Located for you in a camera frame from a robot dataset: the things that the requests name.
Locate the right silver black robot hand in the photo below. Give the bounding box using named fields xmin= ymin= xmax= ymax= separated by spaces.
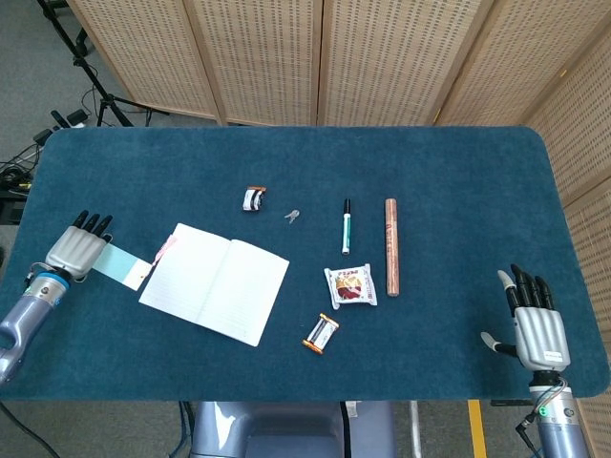
xmin=480 ymin=263 xmax=572 ymax=372

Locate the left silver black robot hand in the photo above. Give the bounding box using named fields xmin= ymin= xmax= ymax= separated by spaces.
xmin=45 ymin=209 xmax=115 ymax=281

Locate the blue cream bookmark pink tassel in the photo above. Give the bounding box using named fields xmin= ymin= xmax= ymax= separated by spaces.
xmin=90 ymin=237 xmax=179 ymax=292

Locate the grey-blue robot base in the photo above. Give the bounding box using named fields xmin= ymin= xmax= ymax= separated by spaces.
xmin=189 ymin=400 xmax=397 ymax=458

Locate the open lined white notebook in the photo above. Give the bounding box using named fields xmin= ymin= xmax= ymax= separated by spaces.
xmin=137 ymin=222 xmax=291 ymax=348

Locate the black tripod stand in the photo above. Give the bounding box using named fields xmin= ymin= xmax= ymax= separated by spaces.
xmin=35 ymin=0 xmax=168 ymax=129

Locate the brown wooden rolling pin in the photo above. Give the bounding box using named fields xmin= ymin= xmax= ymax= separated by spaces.
xmin=384 ymin=198 xmax=401 ymax=298

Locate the crumpled black white wrapper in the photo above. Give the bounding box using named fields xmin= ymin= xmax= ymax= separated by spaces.
xmin=242 ymin=185 xmax=268 ymax=213

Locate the white snack cake packet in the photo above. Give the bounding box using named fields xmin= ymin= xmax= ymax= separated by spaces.
xmin=323 ymin=263 xmax=379 ymax=311

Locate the blue carpet table mat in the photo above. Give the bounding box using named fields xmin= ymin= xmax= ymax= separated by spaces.
xmin=0 ymin=125 xmax=611 ymax=402

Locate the orange-ended battery pack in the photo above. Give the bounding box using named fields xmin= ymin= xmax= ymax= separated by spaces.
xmin=301 ymin=312 xmax=341 ymax=355

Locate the green white marker pen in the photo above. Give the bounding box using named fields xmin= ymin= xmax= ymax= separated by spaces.
xmin=340 ymin=198 xmax=353 ymax=256

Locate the wicker wooden folding screen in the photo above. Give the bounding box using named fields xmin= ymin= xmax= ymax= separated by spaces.
xmin=66 ymin=0 xmax=611 ymax=458

